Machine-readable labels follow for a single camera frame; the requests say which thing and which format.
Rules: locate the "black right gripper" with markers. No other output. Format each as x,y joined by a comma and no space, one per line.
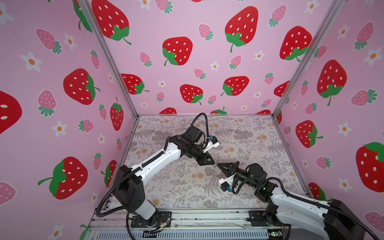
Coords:
228,168

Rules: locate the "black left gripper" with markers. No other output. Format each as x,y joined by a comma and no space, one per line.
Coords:
203,160

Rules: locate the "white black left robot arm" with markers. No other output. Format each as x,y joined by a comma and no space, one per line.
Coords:
130,182

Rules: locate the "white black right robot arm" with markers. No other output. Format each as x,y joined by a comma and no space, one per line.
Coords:
332,220

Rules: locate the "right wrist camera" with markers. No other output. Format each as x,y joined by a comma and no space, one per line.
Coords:
226,185

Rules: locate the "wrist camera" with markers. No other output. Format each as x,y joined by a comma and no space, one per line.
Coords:
212,143
226,185

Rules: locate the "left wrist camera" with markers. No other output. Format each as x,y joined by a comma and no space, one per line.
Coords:
212,143

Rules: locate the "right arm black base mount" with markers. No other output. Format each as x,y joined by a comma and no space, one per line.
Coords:
263,219

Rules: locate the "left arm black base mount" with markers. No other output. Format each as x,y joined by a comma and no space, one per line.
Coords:
160,219

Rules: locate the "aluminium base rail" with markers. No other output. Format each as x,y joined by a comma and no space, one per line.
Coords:
196,224

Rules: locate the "aluminium corner post left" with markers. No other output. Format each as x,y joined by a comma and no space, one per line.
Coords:
90,17

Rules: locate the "aluminium corner post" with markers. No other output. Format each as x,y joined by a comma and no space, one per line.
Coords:
90,17
327,22

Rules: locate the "aluminium corner post right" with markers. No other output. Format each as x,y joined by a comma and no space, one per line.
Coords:
327,22

